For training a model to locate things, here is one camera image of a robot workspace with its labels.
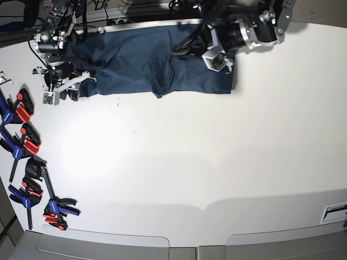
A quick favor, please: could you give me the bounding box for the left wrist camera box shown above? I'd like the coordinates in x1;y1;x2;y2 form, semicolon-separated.
202;48;235;74

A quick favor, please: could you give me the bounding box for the left grey chair back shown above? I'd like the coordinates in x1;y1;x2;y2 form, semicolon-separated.
10;225;197;259

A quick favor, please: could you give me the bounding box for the right grey chair back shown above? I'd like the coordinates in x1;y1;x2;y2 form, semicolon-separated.
197;223;346;259

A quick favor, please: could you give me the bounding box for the blue red bar clamp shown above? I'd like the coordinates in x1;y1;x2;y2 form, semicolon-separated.
1;88;34;131
1;123;41;183
8;176;43;230

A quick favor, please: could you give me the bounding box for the top blue red bar clamp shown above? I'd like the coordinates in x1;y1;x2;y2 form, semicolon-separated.
1;88;34;131

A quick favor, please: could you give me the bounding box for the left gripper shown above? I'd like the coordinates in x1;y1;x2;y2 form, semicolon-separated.
171;16;244;58

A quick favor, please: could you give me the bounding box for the dark blue T-shirt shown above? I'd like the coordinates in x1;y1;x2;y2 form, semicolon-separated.
68;24;233;98

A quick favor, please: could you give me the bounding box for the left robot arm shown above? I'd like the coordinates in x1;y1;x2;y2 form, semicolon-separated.
169;1;295;72

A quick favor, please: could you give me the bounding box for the silver metal hook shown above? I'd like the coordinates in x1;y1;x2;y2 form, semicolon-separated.
0;71;13;86

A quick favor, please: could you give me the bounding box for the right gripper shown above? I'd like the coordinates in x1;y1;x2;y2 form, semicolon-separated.
32;62;97;102

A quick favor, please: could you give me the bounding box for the aluminium frame rail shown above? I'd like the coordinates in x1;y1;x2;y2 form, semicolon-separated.
86;6;135;23

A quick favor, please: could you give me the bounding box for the grey chair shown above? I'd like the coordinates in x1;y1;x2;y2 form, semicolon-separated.
197;223;346;259
10;225;197;259

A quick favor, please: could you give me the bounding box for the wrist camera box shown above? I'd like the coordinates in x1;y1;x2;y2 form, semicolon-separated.
42;91;60;106
202;48;235;74

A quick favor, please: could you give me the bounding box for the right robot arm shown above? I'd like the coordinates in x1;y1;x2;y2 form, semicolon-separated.
32;1;97;106

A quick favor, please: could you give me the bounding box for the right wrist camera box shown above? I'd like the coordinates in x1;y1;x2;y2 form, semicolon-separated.
42;91;60;106

